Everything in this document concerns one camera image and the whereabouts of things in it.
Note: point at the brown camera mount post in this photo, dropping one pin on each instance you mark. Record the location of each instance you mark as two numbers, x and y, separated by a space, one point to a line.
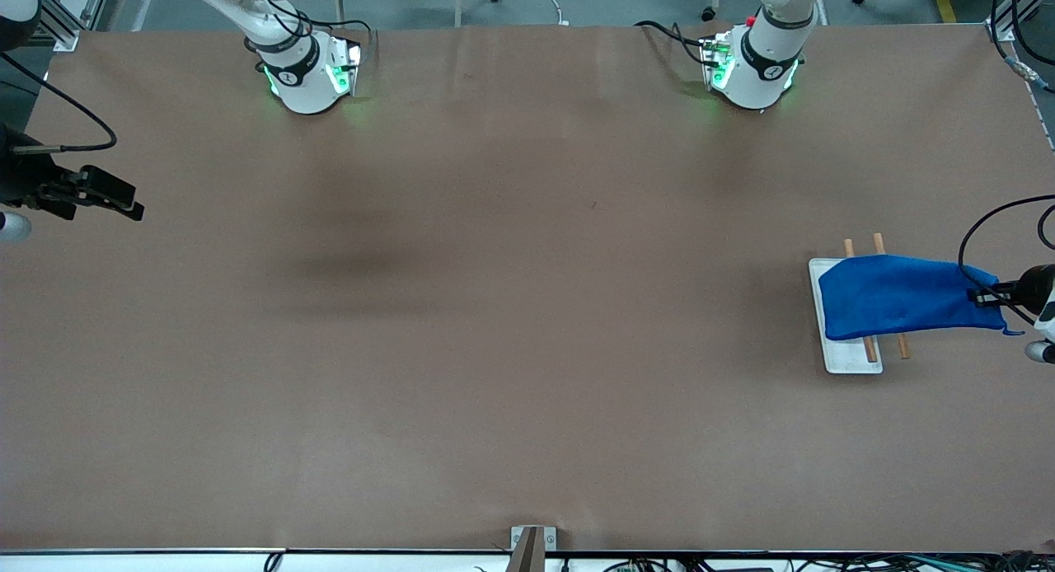
526 555

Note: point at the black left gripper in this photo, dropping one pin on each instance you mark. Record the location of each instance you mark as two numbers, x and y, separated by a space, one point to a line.
1033 286

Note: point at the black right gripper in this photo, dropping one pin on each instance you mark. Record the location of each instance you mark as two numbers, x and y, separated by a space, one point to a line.
23 179

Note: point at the blue cloth towel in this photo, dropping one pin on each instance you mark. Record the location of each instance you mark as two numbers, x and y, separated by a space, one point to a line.
890 300

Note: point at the grey metal mounting bracket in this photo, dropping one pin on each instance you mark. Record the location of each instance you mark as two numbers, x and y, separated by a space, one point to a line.
550 539

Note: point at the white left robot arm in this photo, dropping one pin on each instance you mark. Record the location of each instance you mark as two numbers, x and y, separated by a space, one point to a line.
758 77

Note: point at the white towel rack wooden rods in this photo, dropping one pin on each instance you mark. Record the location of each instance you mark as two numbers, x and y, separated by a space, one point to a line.
849 358

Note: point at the aluminium frame post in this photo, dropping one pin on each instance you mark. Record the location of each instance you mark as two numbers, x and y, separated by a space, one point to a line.
62 32
999 30

